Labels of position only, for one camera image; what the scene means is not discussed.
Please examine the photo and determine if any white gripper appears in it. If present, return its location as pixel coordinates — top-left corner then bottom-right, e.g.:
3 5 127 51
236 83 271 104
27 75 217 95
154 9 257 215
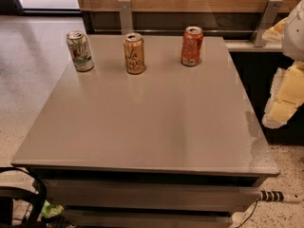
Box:
262 0 304 129

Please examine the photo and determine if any gold LaCroix can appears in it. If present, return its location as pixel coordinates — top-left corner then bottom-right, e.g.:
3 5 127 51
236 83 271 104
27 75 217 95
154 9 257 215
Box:
123 32 146 75

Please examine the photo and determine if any red orange soda can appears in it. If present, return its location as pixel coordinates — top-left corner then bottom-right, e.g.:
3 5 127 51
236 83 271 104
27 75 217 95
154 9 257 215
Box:
180 26 203 67

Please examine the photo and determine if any white green soda can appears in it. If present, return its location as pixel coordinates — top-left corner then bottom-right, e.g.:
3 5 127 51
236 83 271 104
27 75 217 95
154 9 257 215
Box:
66 30 94 72

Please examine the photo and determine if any grey drawer cabinet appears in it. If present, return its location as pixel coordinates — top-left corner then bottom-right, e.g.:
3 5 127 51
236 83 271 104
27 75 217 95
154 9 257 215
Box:
12 35 279 228

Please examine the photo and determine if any green crumpled bag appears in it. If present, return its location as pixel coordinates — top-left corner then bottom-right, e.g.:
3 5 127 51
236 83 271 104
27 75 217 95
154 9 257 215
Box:
41 200 64 219

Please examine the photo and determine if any right metal bracket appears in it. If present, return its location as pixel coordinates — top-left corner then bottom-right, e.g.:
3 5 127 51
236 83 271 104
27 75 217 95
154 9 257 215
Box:
251 0 282 48

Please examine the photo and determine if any metal bracket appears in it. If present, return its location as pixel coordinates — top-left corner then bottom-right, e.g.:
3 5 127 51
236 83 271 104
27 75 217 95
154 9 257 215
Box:
251 0 282 48
118 0 133 35

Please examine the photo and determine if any black white striped handle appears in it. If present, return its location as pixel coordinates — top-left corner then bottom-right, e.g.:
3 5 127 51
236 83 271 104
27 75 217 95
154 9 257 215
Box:
259 190 304 204

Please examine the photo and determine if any thin black cable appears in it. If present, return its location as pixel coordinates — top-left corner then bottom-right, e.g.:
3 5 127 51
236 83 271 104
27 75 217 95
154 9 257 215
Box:
233 199 259 228

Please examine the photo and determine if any left metal bracket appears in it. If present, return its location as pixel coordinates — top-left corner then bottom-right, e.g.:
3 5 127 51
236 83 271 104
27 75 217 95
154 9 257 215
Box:
118 0 133 35

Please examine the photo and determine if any black chair frame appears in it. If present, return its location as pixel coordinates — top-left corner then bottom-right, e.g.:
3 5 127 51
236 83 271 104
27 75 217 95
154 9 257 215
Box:
0 167 47 228

